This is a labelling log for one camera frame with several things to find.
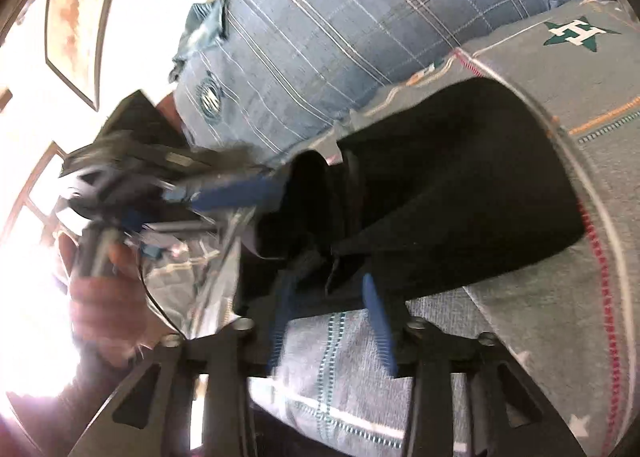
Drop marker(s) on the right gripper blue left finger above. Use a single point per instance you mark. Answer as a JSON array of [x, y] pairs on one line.
[[283, 301]]

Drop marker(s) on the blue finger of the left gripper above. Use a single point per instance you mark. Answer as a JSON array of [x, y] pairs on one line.
[[230, 191]]

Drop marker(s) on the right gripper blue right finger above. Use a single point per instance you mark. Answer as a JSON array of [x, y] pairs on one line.
[[380, 324]]

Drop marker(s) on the black pants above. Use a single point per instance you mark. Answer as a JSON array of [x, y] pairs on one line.
[[459, 188]]

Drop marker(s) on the person's left forearm brown sleeve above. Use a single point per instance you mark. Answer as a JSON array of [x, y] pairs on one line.
[[56, 423]]

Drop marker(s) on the person's left hand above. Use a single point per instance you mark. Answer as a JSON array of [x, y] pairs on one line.
[[112, 313]]

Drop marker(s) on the wooden framed window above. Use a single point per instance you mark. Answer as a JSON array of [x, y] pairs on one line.
[[31, 159]]

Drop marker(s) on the blue plaid pillow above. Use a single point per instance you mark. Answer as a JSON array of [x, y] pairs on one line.
[[273, 73]]

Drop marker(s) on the grey patterned bed sheet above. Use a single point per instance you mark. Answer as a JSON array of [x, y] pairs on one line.
[[572, 320]]

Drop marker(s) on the framed orange wall picture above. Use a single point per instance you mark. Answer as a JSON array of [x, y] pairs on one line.
[[74, 33]]

